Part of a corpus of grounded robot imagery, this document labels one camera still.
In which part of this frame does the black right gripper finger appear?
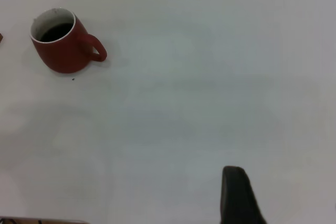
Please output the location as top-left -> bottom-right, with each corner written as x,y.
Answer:
219,166 -> 267,224

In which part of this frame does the red ceramic cup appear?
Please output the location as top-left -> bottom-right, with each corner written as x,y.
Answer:
29,7 -> 108,74

